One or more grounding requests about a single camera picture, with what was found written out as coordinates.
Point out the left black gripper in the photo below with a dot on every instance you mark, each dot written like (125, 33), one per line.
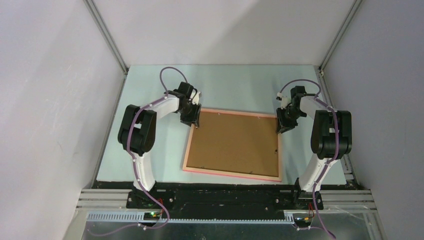
(195, 118)

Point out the aluminium corner post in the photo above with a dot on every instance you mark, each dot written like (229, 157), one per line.
(340, 33)
(106, 34)

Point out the brown backing board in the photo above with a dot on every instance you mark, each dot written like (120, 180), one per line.
(232, 142)

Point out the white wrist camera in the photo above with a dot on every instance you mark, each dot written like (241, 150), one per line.
(284, 100)
(196, 98)

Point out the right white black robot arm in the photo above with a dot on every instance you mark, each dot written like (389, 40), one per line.
(331, 136)

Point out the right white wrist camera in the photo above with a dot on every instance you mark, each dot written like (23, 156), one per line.
(284, 100)

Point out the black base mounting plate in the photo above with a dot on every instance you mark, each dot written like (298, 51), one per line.
(204, 193)

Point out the right aluminium corner post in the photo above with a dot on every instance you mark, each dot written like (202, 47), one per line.
(340, 33)

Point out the aluminium front rail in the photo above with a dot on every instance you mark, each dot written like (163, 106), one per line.
(110, 205)

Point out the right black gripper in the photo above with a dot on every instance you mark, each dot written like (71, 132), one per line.
(282, 125)

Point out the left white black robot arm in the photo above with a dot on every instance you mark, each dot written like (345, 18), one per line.
(137, 132)

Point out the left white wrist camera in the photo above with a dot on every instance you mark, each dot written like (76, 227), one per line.
(196, 98)

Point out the left aluminium corner post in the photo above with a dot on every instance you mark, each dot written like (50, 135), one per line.
(106, 34)

